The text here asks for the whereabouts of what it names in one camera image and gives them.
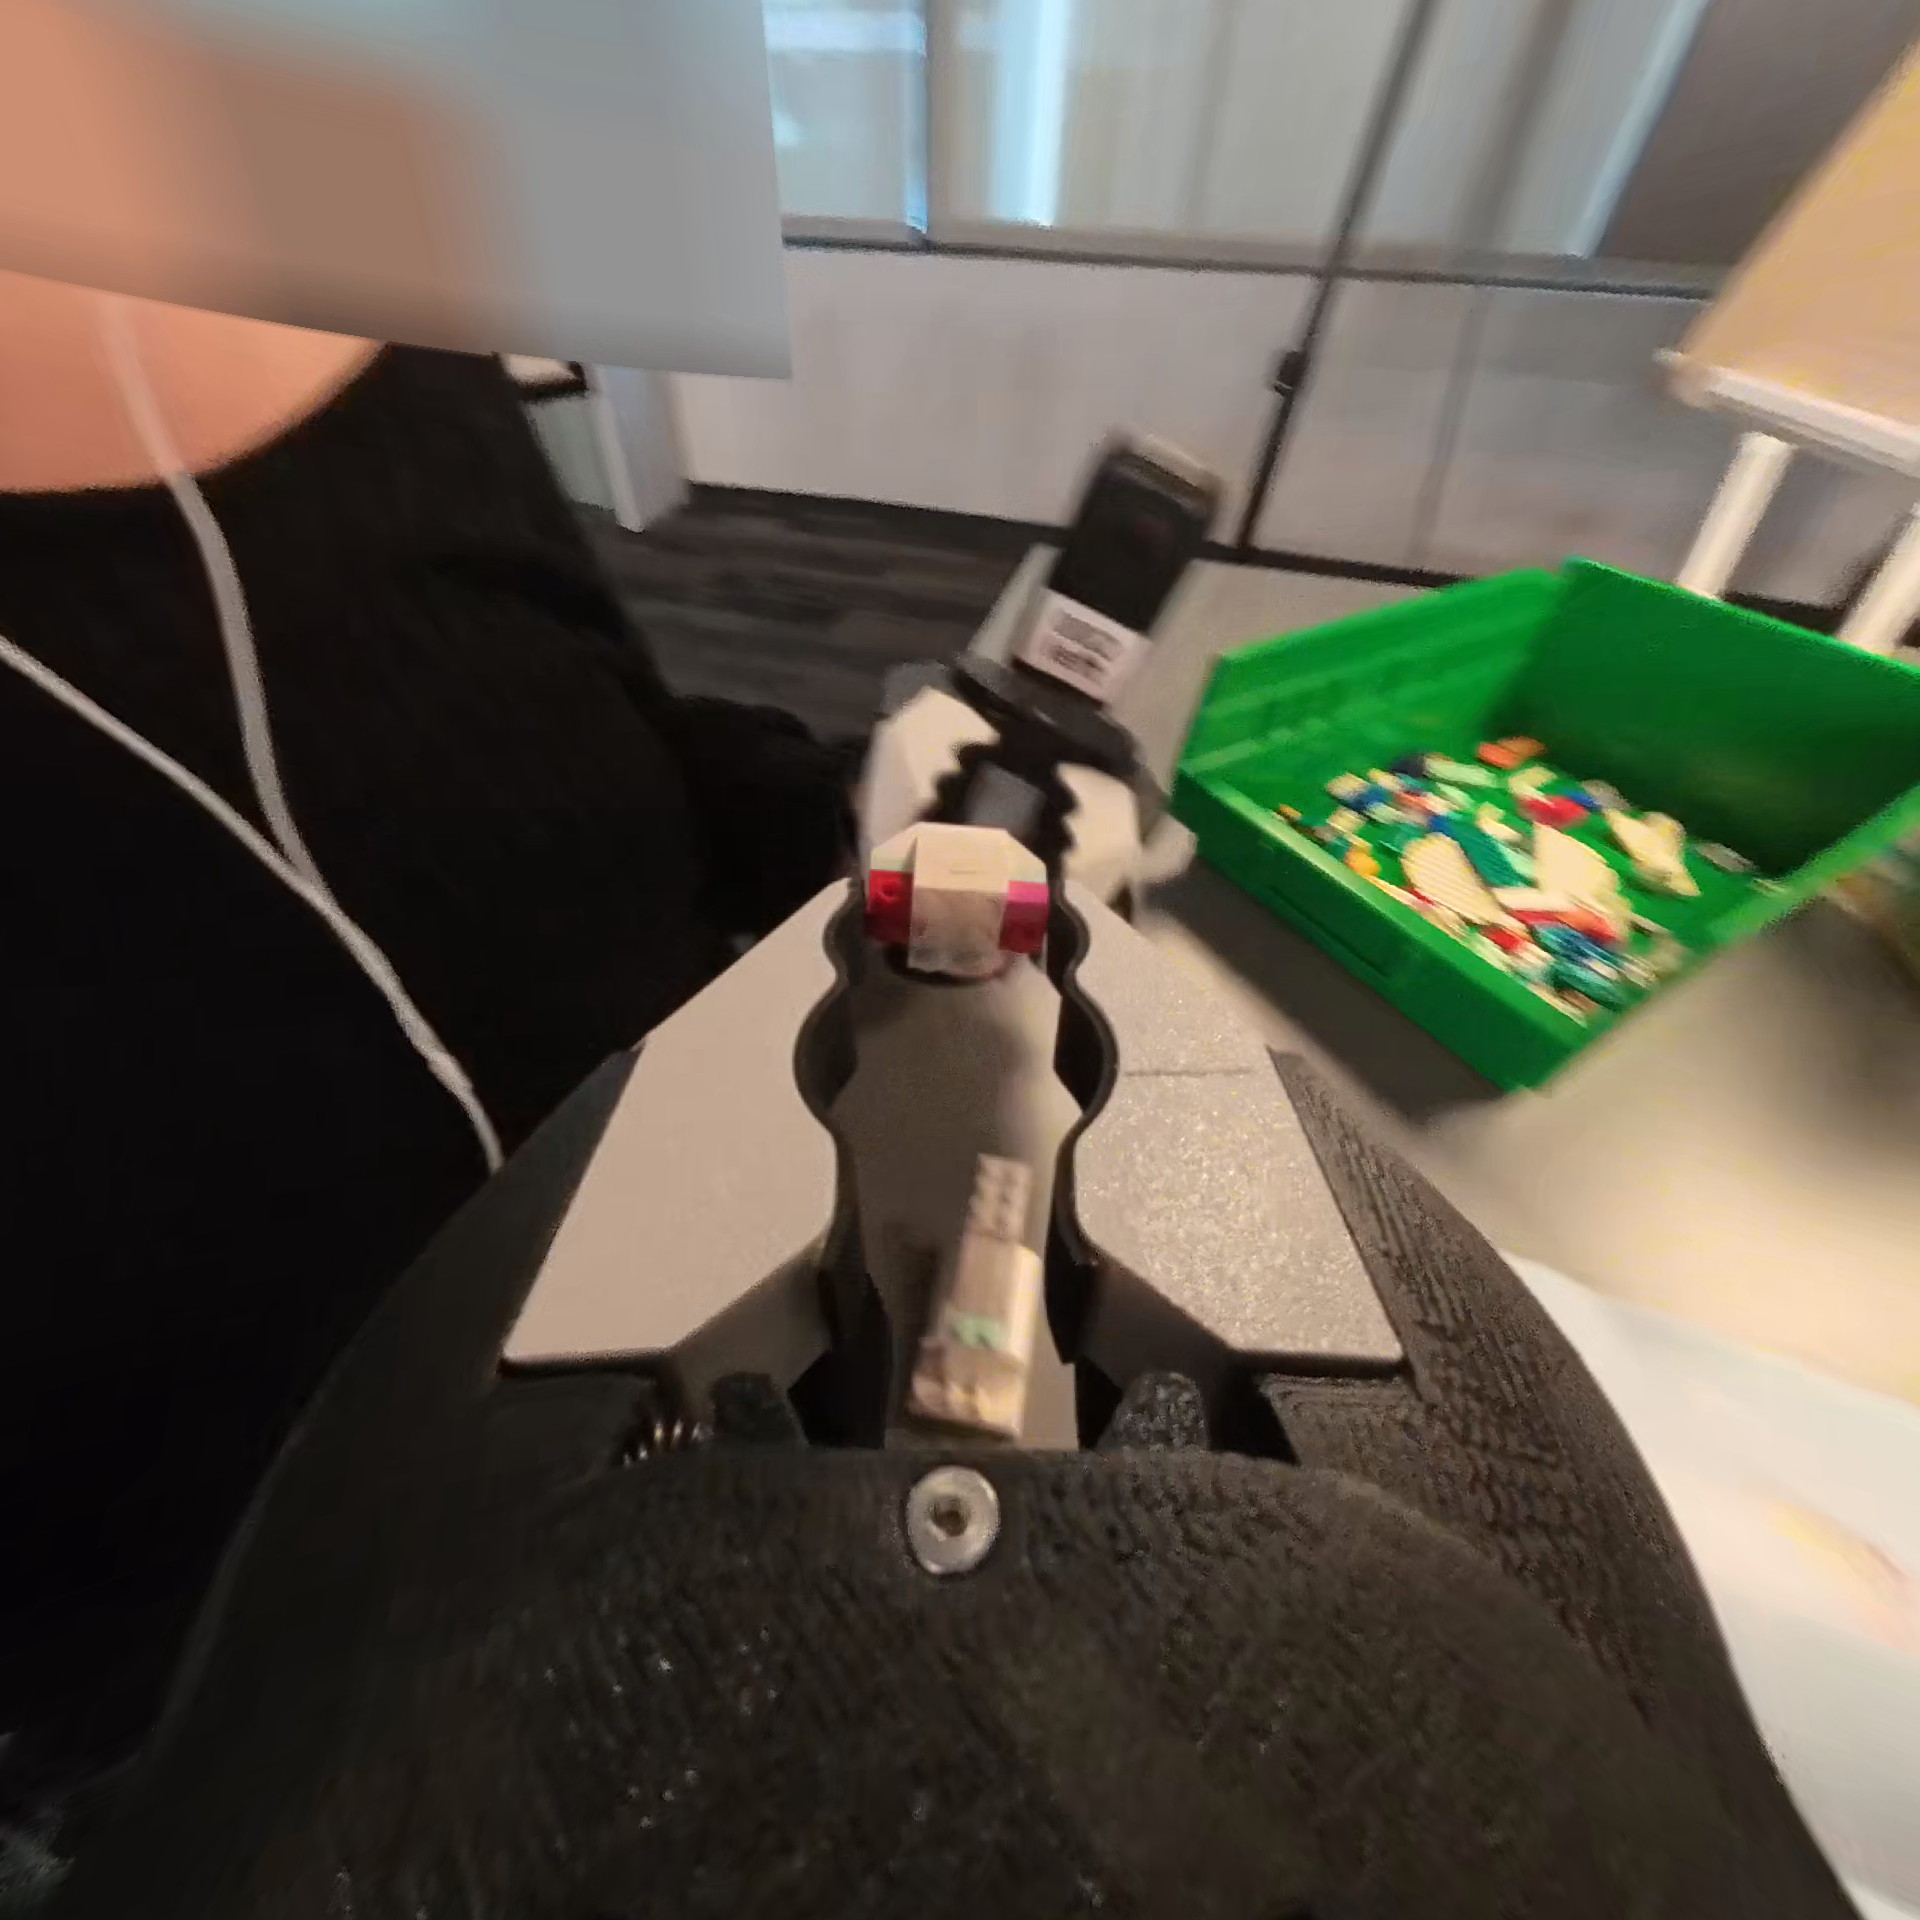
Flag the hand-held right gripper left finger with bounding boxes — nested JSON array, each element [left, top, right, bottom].
[[499, 872, 875, 1370]]

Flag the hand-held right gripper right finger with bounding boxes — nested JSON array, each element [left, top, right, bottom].
[[1053, 881, 1408, 1421]]

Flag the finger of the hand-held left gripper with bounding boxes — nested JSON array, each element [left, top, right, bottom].
[[854, 690, 1001, 866], [1050, 749, 1196, 912]]

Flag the white and red lego model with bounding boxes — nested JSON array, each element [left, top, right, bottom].
[[865, 821, 1051, 981]]

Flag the tan lego assembly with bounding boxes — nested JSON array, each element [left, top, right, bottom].
[[904, 1154, 1041, 1437]]

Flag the pile of loose lego pieces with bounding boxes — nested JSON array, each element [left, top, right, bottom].
[[1276, 735, 1757, 1021]]

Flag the lego instruction booklet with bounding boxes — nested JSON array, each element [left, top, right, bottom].
[[1499, 1252, 1920, 1920]]

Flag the black light stand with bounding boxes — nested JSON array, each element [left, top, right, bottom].
[[1237, 0, 1450, 557]]

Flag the person's torso in black sweater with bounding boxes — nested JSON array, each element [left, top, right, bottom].
[[0, 256, 904, 1801]]

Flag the green plastic bin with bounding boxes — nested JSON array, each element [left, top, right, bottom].
[[1169, 557, 1920, 1092]]

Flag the wooden top table white legs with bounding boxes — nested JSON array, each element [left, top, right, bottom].
[[1656, 46, 1920, 654]]

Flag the white earphone cable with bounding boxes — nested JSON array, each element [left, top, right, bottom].
[[0, 300, 506, 1180]]

